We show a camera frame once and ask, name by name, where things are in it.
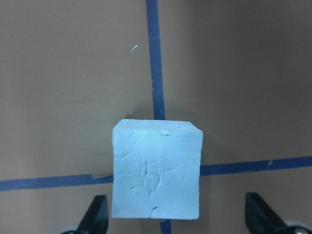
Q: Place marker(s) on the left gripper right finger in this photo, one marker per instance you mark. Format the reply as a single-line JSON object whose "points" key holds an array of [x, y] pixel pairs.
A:
{"points": [[260, 218]]}

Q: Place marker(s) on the light blue block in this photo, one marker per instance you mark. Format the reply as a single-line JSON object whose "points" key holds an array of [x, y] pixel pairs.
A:
{"points": [[156, 169]]}

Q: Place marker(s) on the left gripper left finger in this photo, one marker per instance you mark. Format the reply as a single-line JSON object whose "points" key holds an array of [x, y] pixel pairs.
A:
{"points": [[96, 219]]}

